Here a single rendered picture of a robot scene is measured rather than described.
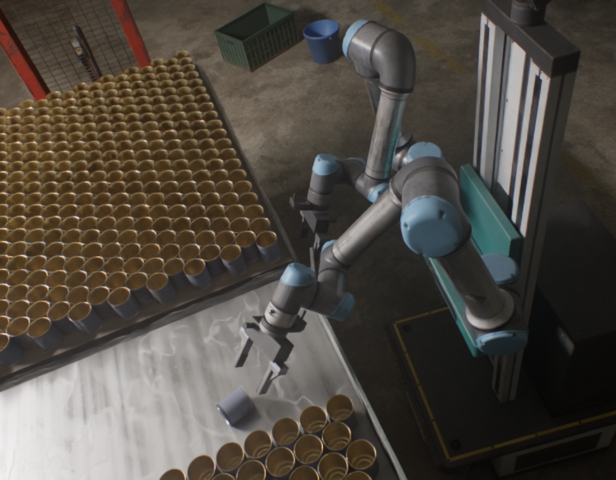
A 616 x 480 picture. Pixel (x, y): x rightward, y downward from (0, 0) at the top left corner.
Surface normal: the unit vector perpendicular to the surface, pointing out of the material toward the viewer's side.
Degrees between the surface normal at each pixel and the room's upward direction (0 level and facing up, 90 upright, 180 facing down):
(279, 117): 0
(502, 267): 7
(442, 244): 83
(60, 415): 0
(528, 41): 90
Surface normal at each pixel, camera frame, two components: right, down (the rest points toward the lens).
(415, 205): -0.66, -0.51
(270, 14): -0.70, 0.59
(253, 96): -0.16, -0.67
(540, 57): -0.96, 0.27
